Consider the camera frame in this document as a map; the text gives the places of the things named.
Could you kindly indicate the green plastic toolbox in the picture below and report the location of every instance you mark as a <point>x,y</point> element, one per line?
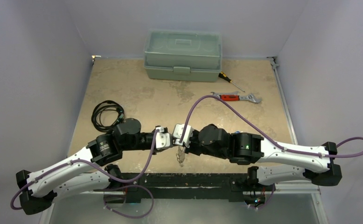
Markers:
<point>183,55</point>

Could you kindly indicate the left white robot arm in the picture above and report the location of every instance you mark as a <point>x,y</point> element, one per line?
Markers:
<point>89,168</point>

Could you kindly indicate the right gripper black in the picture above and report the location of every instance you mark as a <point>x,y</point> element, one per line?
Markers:
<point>184,146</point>

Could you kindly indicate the red handled adjustable wrench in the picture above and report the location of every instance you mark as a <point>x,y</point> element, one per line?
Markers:
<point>230,97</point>

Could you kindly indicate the silver metal key holder plate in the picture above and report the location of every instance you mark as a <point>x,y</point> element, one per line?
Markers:
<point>180,155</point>

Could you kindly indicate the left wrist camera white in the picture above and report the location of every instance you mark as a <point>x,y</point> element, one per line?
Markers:
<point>163,139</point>

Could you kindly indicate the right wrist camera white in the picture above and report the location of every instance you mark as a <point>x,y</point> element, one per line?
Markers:
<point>182,135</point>

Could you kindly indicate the silver open-end wrench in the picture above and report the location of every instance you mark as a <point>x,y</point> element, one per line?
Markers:
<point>224,93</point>

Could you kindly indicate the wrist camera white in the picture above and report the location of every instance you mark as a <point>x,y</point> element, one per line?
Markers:
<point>182,135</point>
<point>163,139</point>

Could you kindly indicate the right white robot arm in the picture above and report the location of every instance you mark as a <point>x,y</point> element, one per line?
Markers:
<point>314,164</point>

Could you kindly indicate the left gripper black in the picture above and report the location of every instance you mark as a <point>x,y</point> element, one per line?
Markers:
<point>155,150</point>

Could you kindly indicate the black yellow screwdriver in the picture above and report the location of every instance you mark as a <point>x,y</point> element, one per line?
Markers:
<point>223,76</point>

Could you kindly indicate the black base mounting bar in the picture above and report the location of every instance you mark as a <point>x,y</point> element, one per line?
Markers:
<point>232,187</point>

